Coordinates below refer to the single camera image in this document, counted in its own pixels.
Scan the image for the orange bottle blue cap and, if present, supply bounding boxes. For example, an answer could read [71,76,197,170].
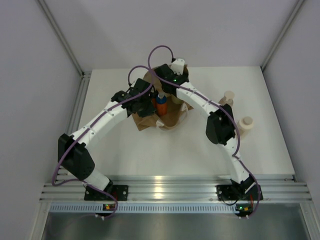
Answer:
[151,91,168,117]

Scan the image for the yellow-green pump bottle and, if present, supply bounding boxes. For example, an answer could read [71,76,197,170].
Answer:
[171,95,184,105]

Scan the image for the beige round pump bottle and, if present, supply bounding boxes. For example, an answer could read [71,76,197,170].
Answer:
[218,90,235,107]

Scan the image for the cream pump bottle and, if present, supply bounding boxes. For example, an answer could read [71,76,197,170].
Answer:
[237,116,254,139]

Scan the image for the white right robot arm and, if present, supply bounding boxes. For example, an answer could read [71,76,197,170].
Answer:
[152,64,255,199]

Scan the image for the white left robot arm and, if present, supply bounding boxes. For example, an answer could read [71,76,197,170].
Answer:
[58,78,155,200]

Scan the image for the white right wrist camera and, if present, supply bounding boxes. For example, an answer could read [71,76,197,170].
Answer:
[170,58,185,75]

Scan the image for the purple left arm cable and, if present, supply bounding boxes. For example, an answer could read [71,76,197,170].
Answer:
[50,65,154,187]

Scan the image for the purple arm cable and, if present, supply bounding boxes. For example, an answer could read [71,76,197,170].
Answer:
[147,45,242,158]
[50,65,154,187]

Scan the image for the left aluminium frame post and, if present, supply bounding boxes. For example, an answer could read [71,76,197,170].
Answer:
[37,0,87,78]

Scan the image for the aluminium frame post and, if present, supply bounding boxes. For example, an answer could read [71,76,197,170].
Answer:
[37,0,87,78]
[260,0,307,72]

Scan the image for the aluminium mounting rail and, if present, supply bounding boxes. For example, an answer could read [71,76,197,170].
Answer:
[40,175,312,203]

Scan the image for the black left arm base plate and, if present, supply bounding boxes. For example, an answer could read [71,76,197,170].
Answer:
[83,184,129,202]

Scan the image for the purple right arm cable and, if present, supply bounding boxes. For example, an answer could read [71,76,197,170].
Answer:
[147,45,242,158]

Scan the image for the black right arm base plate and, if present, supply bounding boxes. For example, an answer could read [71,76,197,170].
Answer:
[216,184,259,202]

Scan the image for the perforated grey cable duct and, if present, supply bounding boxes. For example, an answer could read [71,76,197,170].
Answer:
[49,203,251,214]

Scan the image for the right aluminium frame post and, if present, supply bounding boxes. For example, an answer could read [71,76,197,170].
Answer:
[260,0,307,72]

